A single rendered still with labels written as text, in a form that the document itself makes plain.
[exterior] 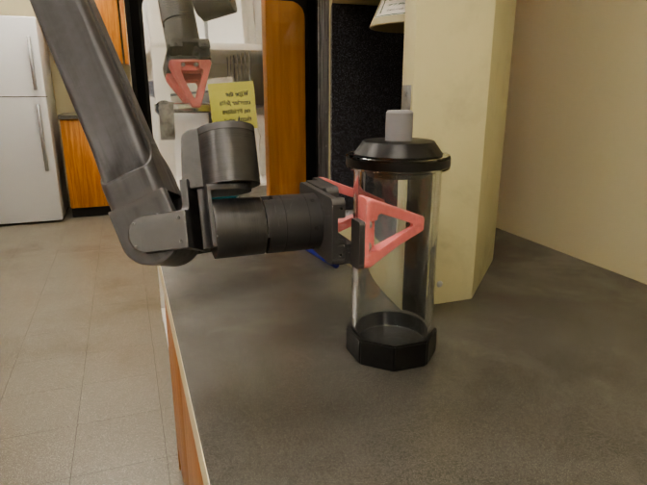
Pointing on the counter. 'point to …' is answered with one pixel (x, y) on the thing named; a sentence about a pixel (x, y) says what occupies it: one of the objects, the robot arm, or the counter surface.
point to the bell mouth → (389, 16)
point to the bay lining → (360, 84)
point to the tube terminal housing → (458, 122)
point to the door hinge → (323, 85)
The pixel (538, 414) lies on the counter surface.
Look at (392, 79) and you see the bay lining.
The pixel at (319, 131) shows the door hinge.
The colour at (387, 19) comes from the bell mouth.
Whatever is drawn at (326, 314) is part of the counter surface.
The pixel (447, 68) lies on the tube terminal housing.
